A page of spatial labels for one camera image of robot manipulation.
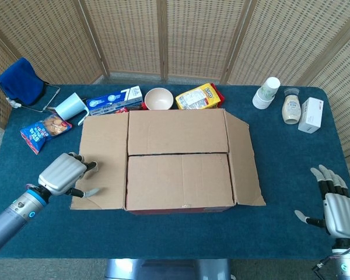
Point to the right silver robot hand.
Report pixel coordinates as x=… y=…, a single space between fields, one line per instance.
x=342 y=214

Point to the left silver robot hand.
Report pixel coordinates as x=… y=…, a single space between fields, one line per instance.
x=61 y=172

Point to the red cardboard shipping box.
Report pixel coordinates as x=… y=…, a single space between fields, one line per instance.
x=178 y=181

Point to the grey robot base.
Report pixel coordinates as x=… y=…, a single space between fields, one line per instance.
x=163 y=269

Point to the dark blue carpeted table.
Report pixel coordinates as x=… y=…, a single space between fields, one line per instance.
x=286 y=175

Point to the blue white toothpaste box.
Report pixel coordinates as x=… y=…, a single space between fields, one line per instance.
x=113 y=99

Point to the white carton box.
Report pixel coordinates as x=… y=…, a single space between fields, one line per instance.
x=310 y=116

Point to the blue cookie snack bag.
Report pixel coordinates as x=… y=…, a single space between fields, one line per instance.
x=43 y=131

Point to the light blue plastic mug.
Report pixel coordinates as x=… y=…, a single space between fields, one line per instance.
x=70 y=106

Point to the white charger plug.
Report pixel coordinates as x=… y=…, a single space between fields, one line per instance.
x=14 y=102

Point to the blue cloth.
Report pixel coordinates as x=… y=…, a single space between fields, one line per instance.
x=20 y=81

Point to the mayonnaise jar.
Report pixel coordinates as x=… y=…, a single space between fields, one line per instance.
x=291 y=109

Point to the beige bowl red outside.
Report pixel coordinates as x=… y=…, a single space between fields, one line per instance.
x=159 y=97

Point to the stack of paper cups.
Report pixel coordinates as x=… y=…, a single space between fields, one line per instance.
x=265 y=94

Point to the woven folding screen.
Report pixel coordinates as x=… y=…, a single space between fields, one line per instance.
x=128 y=35

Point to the yellow snack package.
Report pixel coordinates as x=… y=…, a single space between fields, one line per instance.
x=196 y=97

